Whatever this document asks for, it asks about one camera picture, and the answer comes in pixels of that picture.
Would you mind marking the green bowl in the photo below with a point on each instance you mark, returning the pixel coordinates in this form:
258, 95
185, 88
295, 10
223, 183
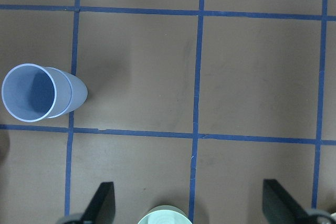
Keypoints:
165, 214

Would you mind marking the blue cup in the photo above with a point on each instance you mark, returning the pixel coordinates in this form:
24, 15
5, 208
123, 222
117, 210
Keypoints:
32, 93
79, 93

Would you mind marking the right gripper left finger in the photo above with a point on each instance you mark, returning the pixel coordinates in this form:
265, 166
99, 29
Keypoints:
101, 208

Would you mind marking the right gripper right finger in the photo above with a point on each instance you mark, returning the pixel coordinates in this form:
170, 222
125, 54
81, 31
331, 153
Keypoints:
279, 206

